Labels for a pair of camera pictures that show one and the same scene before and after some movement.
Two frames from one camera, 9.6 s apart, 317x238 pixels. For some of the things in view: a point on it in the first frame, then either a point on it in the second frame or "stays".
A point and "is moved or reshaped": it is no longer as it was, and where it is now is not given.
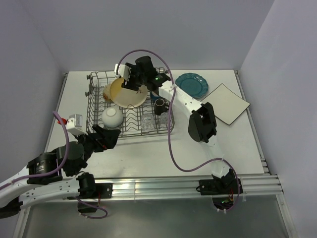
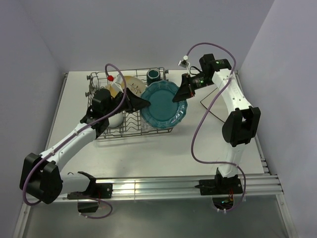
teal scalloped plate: (193, 84) is moved or reshaped
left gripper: (107, 138) to (133, 102)
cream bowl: (106, 92) to (114, 89)
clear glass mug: (148, 122) stays
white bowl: (112, 117) stays
